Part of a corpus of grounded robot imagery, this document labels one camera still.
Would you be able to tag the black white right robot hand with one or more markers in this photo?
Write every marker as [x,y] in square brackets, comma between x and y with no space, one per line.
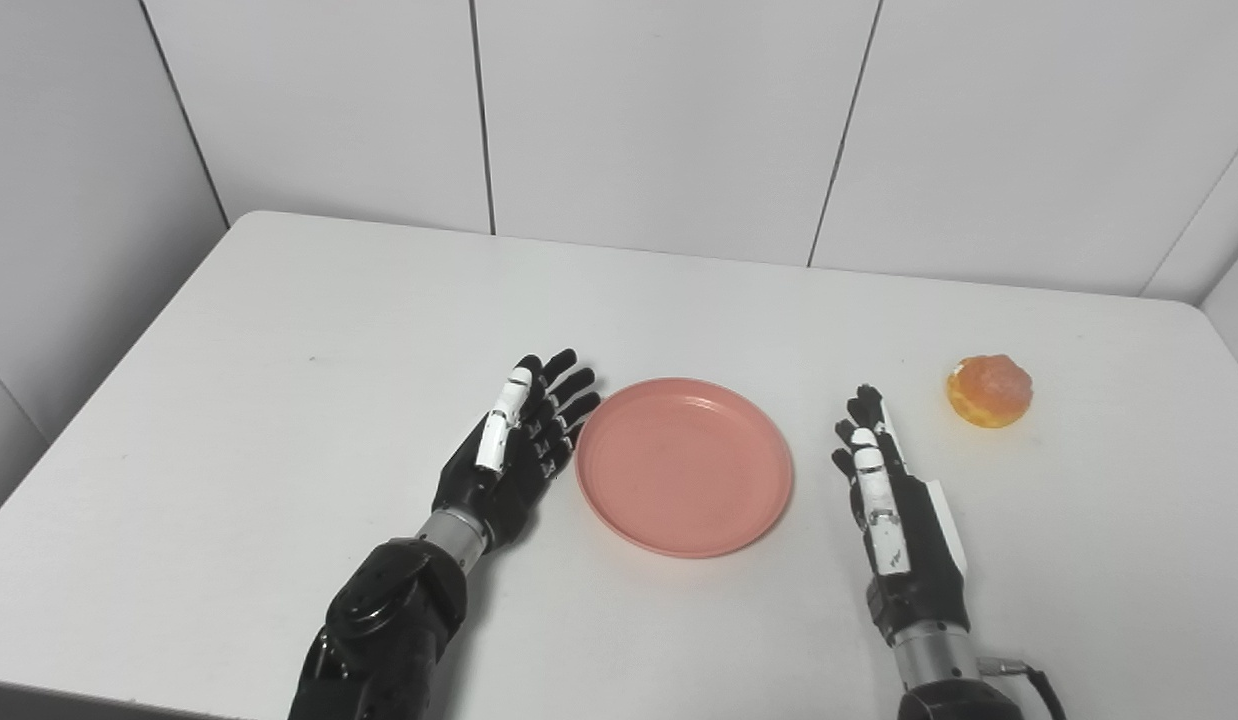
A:
[914,540]

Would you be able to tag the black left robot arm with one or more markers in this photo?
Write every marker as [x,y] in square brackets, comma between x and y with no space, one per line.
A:
[389,625]

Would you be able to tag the pink round plate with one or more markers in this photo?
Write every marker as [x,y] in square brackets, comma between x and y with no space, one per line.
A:
[684,465]

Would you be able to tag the orange cream puff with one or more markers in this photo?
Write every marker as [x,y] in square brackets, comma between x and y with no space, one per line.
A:
[989,392]

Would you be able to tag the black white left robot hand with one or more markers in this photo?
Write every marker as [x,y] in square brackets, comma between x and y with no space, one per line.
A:
[499,480]

